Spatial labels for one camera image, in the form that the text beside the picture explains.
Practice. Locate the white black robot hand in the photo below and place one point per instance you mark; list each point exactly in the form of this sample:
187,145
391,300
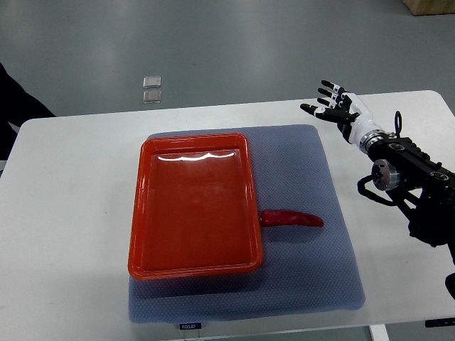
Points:
346,109

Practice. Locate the red chili pepper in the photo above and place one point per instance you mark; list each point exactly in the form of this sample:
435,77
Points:
275,218

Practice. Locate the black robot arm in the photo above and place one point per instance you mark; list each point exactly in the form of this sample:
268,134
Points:
404,176

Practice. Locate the red plastic tray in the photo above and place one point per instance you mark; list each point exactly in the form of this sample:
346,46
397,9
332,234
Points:
195,209

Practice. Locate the cardboard box corner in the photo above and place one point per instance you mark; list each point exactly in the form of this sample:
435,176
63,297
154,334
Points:
430,7

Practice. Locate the blue-grey textured mat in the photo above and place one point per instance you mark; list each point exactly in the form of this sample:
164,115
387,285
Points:
304,269

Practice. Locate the upper metal floor plate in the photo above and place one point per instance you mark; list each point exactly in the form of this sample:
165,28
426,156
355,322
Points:
153,81

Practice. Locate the white table leg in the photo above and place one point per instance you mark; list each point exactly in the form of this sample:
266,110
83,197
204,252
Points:
378,332

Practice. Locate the dark label right table edge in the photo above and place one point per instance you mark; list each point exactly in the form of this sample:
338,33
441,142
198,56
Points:
439,323

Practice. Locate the black table label tag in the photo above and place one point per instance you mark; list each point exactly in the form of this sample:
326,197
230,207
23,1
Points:
190,326

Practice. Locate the dark object at left edge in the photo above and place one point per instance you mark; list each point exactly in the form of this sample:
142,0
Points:
17,107

